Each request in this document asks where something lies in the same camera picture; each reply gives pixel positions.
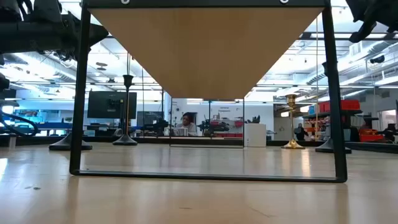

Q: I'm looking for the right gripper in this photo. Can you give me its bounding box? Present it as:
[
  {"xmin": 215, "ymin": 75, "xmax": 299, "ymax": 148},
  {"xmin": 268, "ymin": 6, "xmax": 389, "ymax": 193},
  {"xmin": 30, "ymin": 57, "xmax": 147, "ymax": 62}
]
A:
[{"xmin": 345, "ymin": 0, "xmax": 379, "ymax": 44}]

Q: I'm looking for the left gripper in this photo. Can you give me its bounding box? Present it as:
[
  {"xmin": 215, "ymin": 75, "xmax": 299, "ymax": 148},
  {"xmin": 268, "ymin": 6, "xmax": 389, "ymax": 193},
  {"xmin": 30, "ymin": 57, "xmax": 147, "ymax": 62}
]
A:
[{"xmin": 63, "ymin": 11, "xmax": 109, "ymax": 60}]

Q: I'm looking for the black candlestick holder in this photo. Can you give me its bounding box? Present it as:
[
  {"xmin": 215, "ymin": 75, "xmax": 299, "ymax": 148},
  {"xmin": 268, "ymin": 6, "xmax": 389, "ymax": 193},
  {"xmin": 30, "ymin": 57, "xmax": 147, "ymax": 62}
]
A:
[
  {"xmin": 49, "ymin": 133, "xmax": 93, "ymax": 151},
  {"xmin": 315, "ymin": 61, "xmax": 353, "ymax": 154},
  {"xmin": 112, "ymin": 74, "xmax": 138, "ymax": 146}
]

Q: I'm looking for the gold candlestick holder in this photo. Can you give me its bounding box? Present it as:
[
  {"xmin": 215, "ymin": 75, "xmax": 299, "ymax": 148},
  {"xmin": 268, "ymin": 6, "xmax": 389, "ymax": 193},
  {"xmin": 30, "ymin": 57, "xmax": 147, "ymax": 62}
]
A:
[{"xmin": 281, "ymin": 93, "xmax": 306, "ymax": 150}]

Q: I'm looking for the black ceiling spotlight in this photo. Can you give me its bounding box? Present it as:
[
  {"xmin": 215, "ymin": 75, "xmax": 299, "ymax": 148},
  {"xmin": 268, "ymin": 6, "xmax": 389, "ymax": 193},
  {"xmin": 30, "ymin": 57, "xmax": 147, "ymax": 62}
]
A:
[{"xmin": 369, "ymin": 54, "xmax": 386, "ymax": 65}]

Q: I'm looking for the large black display screen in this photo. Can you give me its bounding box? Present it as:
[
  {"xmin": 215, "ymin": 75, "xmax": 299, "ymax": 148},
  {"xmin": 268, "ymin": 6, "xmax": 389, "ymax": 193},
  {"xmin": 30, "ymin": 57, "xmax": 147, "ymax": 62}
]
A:
[{"xmin": 87, "ymin": 90, "xmax": 138, "ymax": 119}]

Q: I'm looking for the red storage bin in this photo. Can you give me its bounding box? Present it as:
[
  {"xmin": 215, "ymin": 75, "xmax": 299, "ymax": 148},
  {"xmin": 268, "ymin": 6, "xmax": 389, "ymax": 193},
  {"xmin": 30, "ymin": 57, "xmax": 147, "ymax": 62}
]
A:
[{"xmin": 340, "ymin": 99, "xmax": 361, "ymax": 111}]

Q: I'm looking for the black shelf rack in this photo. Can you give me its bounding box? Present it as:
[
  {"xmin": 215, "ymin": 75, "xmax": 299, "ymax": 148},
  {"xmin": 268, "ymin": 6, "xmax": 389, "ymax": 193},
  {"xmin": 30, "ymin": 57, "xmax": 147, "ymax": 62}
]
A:
[{"xmin": 303, "ymin": 108, "xmax": 364, "ymax": 142}]

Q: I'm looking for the person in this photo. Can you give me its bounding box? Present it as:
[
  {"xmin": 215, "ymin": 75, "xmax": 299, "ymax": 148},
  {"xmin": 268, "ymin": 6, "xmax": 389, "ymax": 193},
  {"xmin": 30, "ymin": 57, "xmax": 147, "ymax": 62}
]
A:
[
  {"xmin": 176, "ymin": 112, "xmax": 198, "ymax": 137},
  {"xmin": 294, "ymin": 123, "xmax": 309, "ymax": 141}
]

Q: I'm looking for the orange storage bin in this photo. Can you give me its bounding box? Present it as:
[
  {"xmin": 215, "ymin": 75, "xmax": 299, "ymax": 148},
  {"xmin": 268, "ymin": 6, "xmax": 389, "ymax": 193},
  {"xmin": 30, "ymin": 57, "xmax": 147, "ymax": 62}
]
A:
[{"xmin": 359, "ymin": 128, "xmax": 386, "ymax": 143}]

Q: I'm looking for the small green plant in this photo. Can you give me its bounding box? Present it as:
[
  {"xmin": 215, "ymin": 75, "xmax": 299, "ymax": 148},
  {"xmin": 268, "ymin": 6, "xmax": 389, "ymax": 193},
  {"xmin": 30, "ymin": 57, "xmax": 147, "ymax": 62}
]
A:
[{"xmin": 244, "ymin": 114, "xmax": 261, "ymax": 125}]

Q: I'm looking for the white planter pot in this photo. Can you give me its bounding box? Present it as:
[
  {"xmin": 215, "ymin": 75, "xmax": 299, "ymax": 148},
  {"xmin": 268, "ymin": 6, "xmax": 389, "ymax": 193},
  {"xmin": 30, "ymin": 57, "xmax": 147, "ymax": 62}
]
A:
[{"xmin": 244, "ymin": 123, "xmax": 267, "ymax": 148}]

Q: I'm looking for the thick black cable loop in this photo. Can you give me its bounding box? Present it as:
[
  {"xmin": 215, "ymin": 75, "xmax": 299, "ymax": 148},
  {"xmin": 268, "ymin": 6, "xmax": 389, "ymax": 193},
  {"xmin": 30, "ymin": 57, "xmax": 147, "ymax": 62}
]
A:
[{"xmin": 0, "ymin": 110, "xmax": 39, "ymax": 138}]

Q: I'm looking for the wooden riser shelf black frame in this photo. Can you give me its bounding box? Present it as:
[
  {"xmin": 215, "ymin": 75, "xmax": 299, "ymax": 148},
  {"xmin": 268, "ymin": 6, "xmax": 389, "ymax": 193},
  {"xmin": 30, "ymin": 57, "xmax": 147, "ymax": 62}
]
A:
[{"xmin": 68, "ymin": 0, "xmax": 348, "ymax": 184}]

